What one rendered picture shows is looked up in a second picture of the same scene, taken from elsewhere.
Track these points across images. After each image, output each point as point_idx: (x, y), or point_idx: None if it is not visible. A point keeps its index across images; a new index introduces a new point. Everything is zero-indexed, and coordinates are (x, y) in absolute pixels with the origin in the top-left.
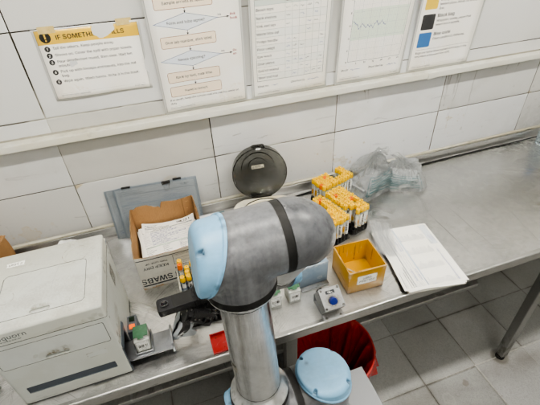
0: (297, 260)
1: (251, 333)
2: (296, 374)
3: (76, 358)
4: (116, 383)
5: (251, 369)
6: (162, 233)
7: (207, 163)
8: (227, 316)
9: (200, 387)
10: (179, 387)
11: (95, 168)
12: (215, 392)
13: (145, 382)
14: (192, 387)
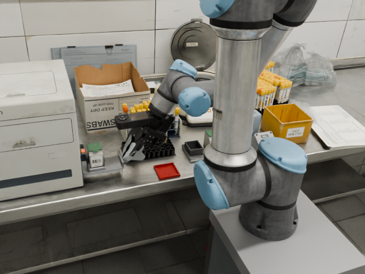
0: None
1: (246, 66)
2: (261, 149)
3: (38, 157)
4: (68, 194)
5: (237, 110)
6: (102, 92)
7: (148, 35)
8: (229, 45)
9: (113, 268)
10: (92, 267)
11: (47, 22)
12: (128, 273)
13: (96, 195)
14: (105, 268)
